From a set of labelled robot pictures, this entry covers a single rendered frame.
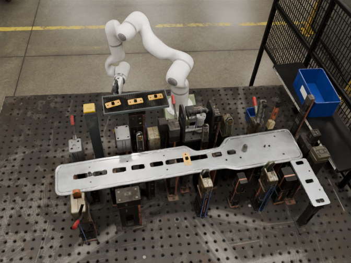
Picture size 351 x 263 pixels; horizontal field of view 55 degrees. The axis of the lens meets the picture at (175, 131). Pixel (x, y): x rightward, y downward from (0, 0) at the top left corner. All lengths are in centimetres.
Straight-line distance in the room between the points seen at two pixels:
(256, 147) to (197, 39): 261
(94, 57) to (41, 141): 190
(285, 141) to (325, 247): 63
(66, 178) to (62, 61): 245
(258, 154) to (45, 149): 137
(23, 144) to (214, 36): 286
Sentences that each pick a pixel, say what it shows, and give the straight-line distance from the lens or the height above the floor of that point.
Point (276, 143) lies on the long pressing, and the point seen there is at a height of 100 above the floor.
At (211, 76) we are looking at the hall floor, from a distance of 389.
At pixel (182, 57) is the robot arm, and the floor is 124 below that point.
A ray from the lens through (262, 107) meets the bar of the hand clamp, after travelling 199.
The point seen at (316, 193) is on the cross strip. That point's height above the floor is 100.
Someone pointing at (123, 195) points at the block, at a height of 103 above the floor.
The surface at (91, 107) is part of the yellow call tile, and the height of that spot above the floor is 116.
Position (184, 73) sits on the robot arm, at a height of 120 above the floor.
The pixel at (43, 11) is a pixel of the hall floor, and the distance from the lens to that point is 506.
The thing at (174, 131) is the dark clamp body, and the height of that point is 107.
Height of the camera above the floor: 255
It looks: 51 degrees down
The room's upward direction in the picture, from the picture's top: 4 degrees clockwise
